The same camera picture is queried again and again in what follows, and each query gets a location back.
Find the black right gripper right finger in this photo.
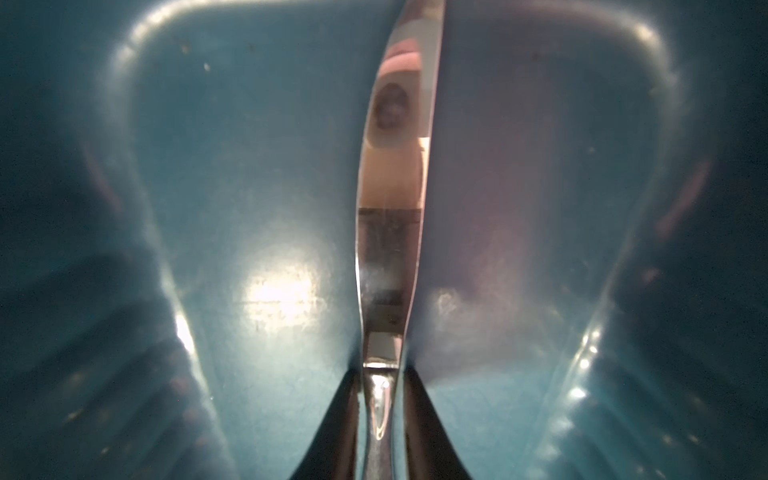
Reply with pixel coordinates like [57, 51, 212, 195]
[403, 366, 471, 480]

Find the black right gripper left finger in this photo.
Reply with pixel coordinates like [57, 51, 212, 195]
[291, 370, 360, 480]

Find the silver table knife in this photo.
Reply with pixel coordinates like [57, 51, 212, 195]
[355, 1, 446, 479]

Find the teal plastic tray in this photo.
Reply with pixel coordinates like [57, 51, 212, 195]
[1, 1, 767, 479]

